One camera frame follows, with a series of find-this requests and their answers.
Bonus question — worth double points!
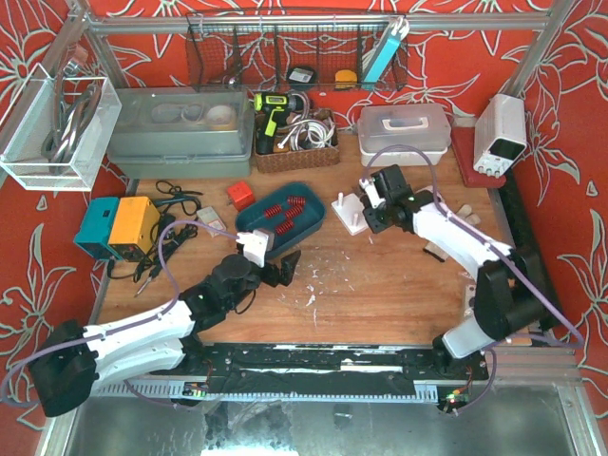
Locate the black tangled cables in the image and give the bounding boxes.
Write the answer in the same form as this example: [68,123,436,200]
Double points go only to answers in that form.
[106,179,205,284]

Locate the grey coiled cable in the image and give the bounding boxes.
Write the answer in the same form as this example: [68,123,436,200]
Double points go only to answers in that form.
[41,70,102,175]

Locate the teal plastic tray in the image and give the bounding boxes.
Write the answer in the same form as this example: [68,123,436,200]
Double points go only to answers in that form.
[236,181,327,259]

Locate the white clear lidded toolbox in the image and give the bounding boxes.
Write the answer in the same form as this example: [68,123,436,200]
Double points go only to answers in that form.
[357,104,451,166]

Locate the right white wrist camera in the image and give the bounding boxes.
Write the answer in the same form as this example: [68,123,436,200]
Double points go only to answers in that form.
[359,178,385,209]

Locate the woven brown basket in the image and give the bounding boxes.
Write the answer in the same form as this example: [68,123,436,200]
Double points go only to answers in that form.
[252,131,341,174]

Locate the red mat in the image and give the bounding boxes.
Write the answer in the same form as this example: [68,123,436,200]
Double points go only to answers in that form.
[451,126,506,189]

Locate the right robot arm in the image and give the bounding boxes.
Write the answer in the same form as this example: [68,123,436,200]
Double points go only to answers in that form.
[359,165,549,364]

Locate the black wire wall basket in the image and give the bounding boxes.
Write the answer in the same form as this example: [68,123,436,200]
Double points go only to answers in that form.
[185,7,408,91]

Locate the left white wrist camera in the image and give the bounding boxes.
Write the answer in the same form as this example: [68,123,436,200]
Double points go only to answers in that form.
[237,229,275,268]

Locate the white bench power supply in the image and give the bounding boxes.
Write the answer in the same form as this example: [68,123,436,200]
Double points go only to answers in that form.
[473,94,526,179]

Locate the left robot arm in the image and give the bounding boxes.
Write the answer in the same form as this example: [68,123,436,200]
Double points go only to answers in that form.
[28,251,301,417]

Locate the white coiled cable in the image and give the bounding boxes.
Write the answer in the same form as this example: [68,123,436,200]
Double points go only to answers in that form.
[277,118,336,151]

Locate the yellow tape measure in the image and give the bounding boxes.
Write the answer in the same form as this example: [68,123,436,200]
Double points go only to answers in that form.
[334,69,358,90]

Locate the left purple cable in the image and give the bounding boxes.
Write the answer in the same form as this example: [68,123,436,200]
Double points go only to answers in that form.
[0,220,243,410]

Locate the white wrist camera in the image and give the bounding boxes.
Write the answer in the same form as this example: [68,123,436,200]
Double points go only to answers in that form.
[237,229,275,268]
[359,178,385,209]

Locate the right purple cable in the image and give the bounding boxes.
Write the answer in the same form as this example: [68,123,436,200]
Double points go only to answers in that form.
[363,144,586,414]

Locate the beige work glove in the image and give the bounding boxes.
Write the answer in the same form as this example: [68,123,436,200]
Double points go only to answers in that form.
[423,204,481,262]

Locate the soldering iron pen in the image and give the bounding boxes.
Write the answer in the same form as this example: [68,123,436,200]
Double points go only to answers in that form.
[134,266,162,298]

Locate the grey plastic storage box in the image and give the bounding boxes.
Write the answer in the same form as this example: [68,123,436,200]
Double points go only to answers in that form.
[107,87,255,180]

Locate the red spring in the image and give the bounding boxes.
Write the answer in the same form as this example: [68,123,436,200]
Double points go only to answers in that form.
[287,196,306,206]
[275,219,295,236]
[264,204,282,219]
[284,206,303,219]

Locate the purple cable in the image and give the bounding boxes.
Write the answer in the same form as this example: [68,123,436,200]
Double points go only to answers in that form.
[363,144,586,414]
[0,220,243,410]

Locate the clear acrylic bin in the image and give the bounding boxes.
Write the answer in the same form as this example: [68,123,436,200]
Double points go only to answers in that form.
[1,65,122,192]

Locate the red cube box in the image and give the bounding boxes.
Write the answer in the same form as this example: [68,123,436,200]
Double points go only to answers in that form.
[226,180,256,212]

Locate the blue white book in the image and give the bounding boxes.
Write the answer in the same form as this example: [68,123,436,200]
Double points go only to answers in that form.
[361,16,410,90]

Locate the teal power supply box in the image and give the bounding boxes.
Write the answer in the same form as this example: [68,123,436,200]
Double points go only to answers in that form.
[73,197,122,260]

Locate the white four-peg base plate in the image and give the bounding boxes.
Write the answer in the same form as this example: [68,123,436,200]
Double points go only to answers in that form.
[331,192,369,236]

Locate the green yellow cordless drill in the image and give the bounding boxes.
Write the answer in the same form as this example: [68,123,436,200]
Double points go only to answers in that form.
[254,92,304,155]

